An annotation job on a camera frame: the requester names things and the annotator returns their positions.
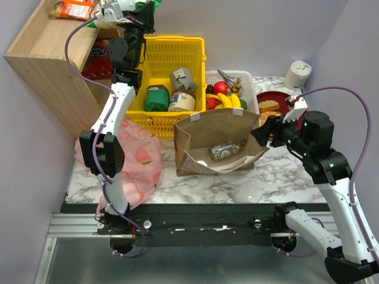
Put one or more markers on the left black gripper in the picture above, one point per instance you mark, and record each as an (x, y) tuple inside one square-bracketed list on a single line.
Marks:
[(143, 16)]

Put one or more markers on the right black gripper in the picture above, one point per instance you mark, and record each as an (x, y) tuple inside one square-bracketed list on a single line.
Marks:
[(272, 130)]

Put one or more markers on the brown paper grocery bag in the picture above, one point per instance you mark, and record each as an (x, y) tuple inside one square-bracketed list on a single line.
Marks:
[(195, 135)]

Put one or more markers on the clear glass bottle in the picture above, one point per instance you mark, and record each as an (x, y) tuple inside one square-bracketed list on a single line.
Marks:
[(227, 149)]

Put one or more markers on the green white chips bag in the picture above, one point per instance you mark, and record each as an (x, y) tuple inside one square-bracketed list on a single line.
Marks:
[(111, 13)]

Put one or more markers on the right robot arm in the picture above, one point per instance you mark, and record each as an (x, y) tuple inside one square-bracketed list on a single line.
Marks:
[(351, 256)]

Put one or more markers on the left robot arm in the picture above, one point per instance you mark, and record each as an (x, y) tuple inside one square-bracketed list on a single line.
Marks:
[(101, 149)]

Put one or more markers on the croissant pastry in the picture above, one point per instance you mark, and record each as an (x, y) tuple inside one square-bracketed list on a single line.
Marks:
[(265, 115)]

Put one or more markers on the bread slice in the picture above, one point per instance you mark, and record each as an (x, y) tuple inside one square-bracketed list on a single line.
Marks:
[(269, 105)]

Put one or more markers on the red round plate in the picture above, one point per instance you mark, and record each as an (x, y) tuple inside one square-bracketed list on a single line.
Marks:
[(276, 96)]

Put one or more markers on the white plastic fruit basket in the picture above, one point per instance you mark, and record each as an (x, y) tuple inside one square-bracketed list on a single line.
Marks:
[(248, 88)]

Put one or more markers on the banana bunch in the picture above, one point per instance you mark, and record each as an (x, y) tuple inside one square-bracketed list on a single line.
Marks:
[(226, 101)]

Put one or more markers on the yellow plastic basket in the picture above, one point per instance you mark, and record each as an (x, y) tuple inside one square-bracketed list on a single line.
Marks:
[(164, 54)]

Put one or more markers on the brown longan bunch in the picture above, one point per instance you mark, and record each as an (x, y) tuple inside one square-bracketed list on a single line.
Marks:
[(232, 84)]

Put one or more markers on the toilet paper roll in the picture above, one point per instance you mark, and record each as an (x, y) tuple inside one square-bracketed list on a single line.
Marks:
[(297, 74)]

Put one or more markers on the red strawberry fruit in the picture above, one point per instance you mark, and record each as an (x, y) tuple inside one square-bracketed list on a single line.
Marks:
[(211, 103)]

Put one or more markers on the red apple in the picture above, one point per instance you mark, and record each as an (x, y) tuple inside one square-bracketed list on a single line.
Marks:
[(220, 87)]

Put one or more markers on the orange snack packet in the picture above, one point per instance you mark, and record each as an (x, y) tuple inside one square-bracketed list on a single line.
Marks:
[(71, 9)]

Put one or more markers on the red snack bag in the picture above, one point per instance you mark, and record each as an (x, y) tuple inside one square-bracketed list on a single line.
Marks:
[(98, 66)]

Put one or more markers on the grey wrapped package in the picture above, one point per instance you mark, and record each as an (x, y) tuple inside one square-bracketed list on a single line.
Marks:
[(182, 78)]

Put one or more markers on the green wrapped package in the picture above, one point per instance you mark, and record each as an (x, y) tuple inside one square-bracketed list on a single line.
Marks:
[(157, 99)]

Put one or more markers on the pink peach plastic bag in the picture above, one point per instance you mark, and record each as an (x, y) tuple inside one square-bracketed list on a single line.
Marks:
[(142, 167)]

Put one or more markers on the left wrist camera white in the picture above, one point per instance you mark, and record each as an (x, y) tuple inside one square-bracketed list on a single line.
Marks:
[(109, 13)]

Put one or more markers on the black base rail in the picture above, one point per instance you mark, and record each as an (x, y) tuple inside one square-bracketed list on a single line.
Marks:
[(200, 225)]

